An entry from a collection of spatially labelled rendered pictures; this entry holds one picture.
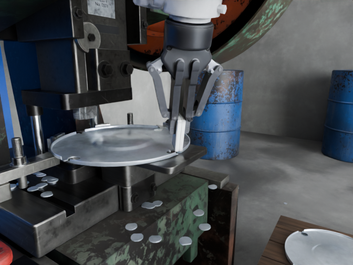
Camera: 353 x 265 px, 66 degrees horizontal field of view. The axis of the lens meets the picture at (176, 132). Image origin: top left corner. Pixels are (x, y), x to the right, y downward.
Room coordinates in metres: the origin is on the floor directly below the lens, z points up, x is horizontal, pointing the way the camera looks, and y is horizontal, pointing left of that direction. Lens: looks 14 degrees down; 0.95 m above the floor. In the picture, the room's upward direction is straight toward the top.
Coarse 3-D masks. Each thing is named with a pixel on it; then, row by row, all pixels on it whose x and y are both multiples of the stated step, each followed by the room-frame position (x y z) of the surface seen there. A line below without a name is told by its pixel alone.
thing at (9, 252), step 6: (0, 240) 0.26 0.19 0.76; (0, 246) 0.25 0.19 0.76; (6, 246) 0.25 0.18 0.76; (0, 252) 0.24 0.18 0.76; (6, 252) 0.24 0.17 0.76; (0, 258) 0.23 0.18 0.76; (6, 258) 0.23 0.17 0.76; (12, 258) 0.24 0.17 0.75; (0, 264) 0.23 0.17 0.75; (6, 264) 0.23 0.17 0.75
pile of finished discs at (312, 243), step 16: (288, 240) 0.81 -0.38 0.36; (304, 240) 0.81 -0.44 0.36; (320, 240) 0.81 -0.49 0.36; (336, 240) 0.81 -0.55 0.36; (352, 240) 0.81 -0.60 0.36; (288, 256) 0.73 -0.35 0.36; (304, 256) 0.73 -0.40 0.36; (320, 256) 0.72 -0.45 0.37; (336, 256) 0.72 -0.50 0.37; (352, 256) 0.72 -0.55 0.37
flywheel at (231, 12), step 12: (228, 0) 0.80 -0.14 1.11; (240, 0) 0.78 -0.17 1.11; (252, 0) 0.76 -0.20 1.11; (264, 0) 0.82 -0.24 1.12; (228, 12) 0.79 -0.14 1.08; (240, 12) 0.78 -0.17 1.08; (252, 12) 0.82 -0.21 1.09; (156, 24) 0.97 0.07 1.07; (216, 24) 0.81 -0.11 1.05; (228, 24) 0.79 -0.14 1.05; (240, 24) 0.83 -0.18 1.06; (156, 36) 0.93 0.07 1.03; (216, 36) 0.81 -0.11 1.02; (228, 36) 0.86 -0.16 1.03; (132, 48) 0.99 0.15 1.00; (144, 48) 0.96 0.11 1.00; (156, 48) 0.93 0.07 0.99
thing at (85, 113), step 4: (80, 108) 0.61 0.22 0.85; (84, 108) 0.61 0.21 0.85; (88, 108) 0.62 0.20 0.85; (92, 108) 0.63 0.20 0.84; (76, 112) 0.61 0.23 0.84; (80, 112) 0.61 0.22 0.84; (84, 112) 0.61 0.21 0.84; (88, 112) 0.62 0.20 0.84; (92, 112) 0.63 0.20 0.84; (76, 116) 0.61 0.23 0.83; (80, 116) 0.61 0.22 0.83; (84, 116) 0.61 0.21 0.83; (88, 116) 0.62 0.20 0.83; (92, 116) 0.63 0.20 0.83; (96, 116) 0.65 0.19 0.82
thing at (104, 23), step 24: (96, 0) 0.58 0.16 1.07; (120, 0) 0.64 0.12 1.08; (96, 24) 0.58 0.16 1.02; (120, 24) 0.63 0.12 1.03; (48, 48) 0.57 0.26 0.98; (72, 48) 0.53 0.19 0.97; (96, 48) 0.54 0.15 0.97; (120, 48) 0.63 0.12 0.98; (48, 72) 0.58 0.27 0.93; (72, 72) 0.53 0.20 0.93; (96, 72) 0.54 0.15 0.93; (120, 72) 0.59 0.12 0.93
